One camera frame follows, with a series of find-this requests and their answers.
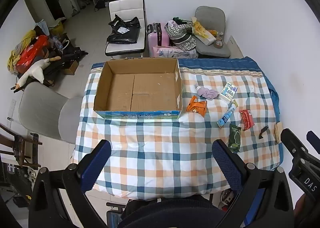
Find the grey shell chair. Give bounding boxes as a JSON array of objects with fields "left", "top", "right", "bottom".
[{"left": 18, "top": 82, "right": 83, "bottom": 145}]

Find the red snack packet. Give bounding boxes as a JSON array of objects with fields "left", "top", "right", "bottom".
[{"left": 239, "top": 109, "right": 255, "bottom": 131}]

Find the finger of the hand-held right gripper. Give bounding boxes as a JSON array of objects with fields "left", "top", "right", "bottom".
[
  {"left": 307, "top": 130, "right": 320, "bottom": 155},
  {"left": 280, "top": 129, "right": 305, "bottom": 159}
]

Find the red plastic bag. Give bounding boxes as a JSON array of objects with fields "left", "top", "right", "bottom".
[{"left": 15, "top": 35, "right": 49, "bottom": 73}]

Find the yellow plastic bag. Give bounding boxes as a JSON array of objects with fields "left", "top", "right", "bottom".
[{"left": 192, "top": 19, "right": 217, "bottom": 45}]

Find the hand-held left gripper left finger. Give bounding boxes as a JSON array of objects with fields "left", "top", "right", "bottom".
[{"left": 28, "top": 139, "right": 112, "bottom": 228}]

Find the black and white patterned bag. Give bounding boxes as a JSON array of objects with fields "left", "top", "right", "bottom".
[{"left": 164, "top": 17, "right": 198, "bottom": 51}]

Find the white padded chair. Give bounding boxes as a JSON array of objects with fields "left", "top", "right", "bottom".
[{"left": 105, "top": 0, "right": 147, "bottom": 57}]

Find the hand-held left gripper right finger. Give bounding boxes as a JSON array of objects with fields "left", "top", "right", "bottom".
[{"left": 212, "top": 139, "right": 294, "bottom": 228}]

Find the white goose plush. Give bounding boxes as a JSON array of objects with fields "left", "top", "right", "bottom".
[{"left": 14, "top": 58, "right": 52, "bottom": 92}]

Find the purple cloth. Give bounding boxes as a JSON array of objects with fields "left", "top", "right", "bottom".
[{"left": 194, "top": 84, "right": 219, "bottom": 100}]

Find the pink tissue pack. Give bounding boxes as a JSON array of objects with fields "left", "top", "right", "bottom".
[{"left": 152, "top": 45, "right": 198, "bottom": 59}]

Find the orange snack packet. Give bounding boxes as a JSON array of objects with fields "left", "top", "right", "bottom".
[{"left": 186, "top": 96, "right": 208, "bottom": 118}]

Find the grey office chair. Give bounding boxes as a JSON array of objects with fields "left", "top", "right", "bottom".
[{"left": 194, "top": 6, "right": 231, "bottom": 58}]

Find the green snack packet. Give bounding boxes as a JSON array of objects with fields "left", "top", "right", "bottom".
[{"left": 228, "top": 123, "right": 242, "bottom": 153}]

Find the small cardboard box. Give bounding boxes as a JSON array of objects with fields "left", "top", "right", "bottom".
[{"left": 64, "top": 60, "right": 79, "bottom": 75}]

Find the wooden folding chair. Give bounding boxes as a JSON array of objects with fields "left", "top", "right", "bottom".
[{"left": 0, "top": 123, "right": 43, "bottom": 170}]

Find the blue and white tube packet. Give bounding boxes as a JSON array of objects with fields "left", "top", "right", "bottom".
[{"left": 217, "top": 100, "right": 239, "bottom": 128}]

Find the pink suitcase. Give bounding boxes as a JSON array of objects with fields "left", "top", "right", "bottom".
[{"left": 147, "top": 22, "right": 170, "bottom": 57}]

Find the plaid blanket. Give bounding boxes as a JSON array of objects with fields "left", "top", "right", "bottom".
[{"left": 71, "top": 56, "right": 284, "bottom": 201}]

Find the pile of black bags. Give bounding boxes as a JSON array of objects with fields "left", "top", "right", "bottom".
[{"left": 45, "top": 40, "right": 88, "bottom": 80}]

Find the black plastic bag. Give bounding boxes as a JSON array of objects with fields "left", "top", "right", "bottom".
[{"left": 105, "top": 14, "right": 141, "bottom": 44}]

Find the yellow cloth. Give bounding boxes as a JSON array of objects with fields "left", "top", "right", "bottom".
[{"left": 7, "top": 30, "right": 37, "bottom": 71}]

